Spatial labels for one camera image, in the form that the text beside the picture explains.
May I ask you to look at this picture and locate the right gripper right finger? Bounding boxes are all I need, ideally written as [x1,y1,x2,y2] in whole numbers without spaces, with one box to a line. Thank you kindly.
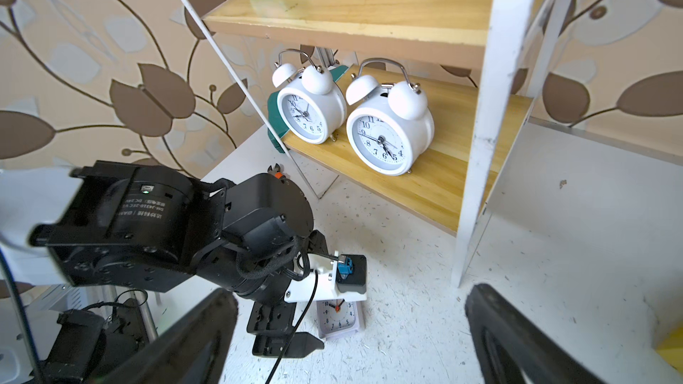
[465,284,602,383]

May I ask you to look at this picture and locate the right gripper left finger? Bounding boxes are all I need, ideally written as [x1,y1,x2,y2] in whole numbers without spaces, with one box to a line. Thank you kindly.
[98,288,238,383]

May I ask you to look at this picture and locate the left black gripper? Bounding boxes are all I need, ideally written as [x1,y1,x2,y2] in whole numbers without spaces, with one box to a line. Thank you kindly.
[191,172,325,359]

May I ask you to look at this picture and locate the white twin-bell alarm clock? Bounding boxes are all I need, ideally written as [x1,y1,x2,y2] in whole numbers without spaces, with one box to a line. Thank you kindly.
[272,48,348,145]
[345,58,435,176]

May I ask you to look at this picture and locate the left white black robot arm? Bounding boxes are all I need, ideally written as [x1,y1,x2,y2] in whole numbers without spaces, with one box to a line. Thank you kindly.
[1,161,327,383]

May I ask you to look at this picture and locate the lilac square alarm clock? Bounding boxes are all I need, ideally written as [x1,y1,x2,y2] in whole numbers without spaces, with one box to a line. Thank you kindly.
[316,299,364,341]

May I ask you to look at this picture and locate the wooden two-tier shelf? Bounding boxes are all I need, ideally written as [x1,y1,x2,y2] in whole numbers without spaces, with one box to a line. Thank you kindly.
[181,0,572,283]

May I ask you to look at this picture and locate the yellow cube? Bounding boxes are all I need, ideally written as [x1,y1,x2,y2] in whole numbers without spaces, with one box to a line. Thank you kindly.
[656,324,683,374]

